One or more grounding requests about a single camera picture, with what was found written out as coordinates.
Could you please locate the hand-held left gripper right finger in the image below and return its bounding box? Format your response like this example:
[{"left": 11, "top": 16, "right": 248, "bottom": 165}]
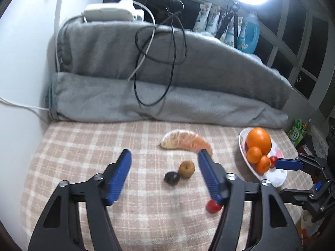
[{"left": 197, "top": 149, "right": 303, "bottom": 251}]

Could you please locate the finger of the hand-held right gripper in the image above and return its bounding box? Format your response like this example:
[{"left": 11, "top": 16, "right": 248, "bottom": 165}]
[
  {"left": 275, "top": 153, "right": 327, "bottom": 178},
  {"left": 281, "top": 187, "right": 314, "bottom": 206}
]

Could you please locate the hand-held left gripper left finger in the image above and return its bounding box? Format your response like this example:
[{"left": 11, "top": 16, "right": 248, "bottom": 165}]
[{"left": 27, "top": 149, "right": 133, "bottom": 251}]

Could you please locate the white floral plate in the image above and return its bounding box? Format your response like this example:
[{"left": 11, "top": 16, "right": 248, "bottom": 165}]
[{"left": 239, "top": 128, "right": 288, "bottom": 188}]

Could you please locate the brown longan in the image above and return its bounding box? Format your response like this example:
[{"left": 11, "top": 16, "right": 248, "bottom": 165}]
[{"left": 179, "top": 161, "right": 195, "bottom": 179}]

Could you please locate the small mandarin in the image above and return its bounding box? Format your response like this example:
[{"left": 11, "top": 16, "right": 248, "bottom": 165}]
[
  {"left": 246, "top": 146, "right": 263, "bottom": 165},
  {"left": 255, "top": 155, "right": 271, "bottom": 175}
]

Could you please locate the dark plum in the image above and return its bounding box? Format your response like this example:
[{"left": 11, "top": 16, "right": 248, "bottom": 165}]
[{"left": 164, "top": 172, "right": 181, "bottom": 187}]

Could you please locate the large orange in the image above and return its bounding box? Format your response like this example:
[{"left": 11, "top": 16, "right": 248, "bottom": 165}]
[{"left": 246, "top": 127, "right": 272, "bottom": 155}]

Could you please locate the peeled citrus segment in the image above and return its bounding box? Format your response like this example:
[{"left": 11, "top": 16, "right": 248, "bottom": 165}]
[{"left": 160, "top": 130, "right": 214, "bottom": 155}]

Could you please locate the green carton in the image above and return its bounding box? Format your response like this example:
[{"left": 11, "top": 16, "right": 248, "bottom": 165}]
[{"left": 288, "top": 119, "right": 307, "bottom": 147}]

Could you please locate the beige plaid cloth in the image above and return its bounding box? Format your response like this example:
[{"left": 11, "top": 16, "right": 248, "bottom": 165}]
[{"left": 19, "top": 120, "right": 307, "bottom": 251}]

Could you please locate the grey fleece blanket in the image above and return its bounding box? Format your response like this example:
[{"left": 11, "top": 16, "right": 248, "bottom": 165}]
[{"left": 46, "top": 18, "right": 294, "bottom": 130}]

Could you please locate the blue detergent bottle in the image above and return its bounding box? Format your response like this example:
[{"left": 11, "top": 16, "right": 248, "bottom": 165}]
[{"left": 237, "top": 11, "right": 259, "bottom": 55}]

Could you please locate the white framed window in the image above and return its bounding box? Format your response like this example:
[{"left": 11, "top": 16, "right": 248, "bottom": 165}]
[{"left": 103, "top": 0, "right": 335, "bottom": 118}]

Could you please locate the white floral refill pouch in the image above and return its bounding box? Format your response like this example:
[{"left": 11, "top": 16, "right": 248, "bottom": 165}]
[
  {"left": 193, "top": 3, "right": 212, "bottom": 32},
  {"left": 207, "top": 5, "right": 222, "bottom": 33},
  {"left": 222, "top": 22, "right": 236, "bottom": 45}
]

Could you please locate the white cabinet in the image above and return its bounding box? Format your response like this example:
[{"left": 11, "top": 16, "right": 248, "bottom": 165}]
[{"left": 0, "top": 0, "right": 66, "bottom": 147}]

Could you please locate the white power adapter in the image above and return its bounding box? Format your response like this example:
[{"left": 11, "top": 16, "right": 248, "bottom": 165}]
[{"left": 84, "top": 4, "right": 135, "bottom": 22}]

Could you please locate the white charger block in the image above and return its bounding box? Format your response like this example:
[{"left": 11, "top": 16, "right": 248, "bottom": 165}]
[{"left": 119, "top": 0, "right": 146, "bottom": 21}]

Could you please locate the black cable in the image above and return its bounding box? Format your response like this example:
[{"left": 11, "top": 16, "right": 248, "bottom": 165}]
[{"left": 134, "top": 0, "right": 187, "bottom": 106}]

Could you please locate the long white cable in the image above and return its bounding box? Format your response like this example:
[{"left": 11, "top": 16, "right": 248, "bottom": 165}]
[{"left": 0, "top": 16, "right": 87, "bottom": 110}]

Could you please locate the white charger cable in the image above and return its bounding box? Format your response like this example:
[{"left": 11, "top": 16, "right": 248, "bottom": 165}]
[{"left": 127, "top": 0, "right": 157, "bottom": 81}]

